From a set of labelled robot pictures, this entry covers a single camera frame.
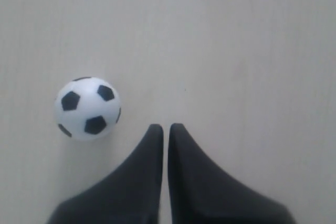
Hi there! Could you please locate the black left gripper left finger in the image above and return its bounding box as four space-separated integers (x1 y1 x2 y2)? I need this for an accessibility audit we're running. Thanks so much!
48 124 164 223

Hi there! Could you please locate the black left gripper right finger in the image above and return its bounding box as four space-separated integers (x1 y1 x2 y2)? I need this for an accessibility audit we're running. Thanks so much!
168 123 295 223

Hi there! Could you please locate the black and white mini football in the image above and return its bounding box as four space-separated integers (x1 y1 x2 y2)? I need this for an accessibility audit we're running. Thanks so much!
54 77 121 142

